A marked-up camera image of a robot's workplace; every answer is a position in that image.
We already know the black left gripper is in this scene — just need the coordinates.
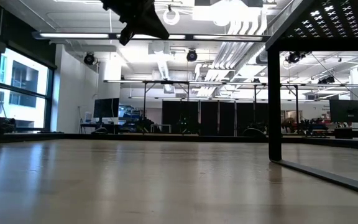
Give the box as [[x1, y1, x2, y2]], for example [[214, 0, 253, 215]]
[[100, 0, 170, 47]]

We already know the dark computer monitor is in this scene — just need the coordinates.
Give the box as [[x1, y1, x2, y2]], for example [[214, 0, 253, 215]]
[[329, 99, 358, 124], [93, 98, 121, 125]]

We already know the black partition screen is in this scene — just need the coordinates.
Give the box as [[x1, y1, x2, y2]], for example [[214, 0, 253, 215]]
[[162, 100, 270, 136]]

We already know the large office window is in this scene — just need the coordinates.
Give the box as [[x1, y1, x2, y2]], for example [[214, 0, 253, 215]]
[[0, 46, 57, 127]]

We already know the black perforated metal rack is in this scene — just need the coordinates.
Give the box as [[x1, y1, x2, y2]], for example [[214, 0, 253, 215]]
[[265, 0, 358, 198]]

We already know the white ring pendant lamp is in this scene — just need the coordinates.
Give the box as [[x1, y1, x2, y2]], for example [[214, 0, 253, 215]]
[[162, 7, 181, 26]]

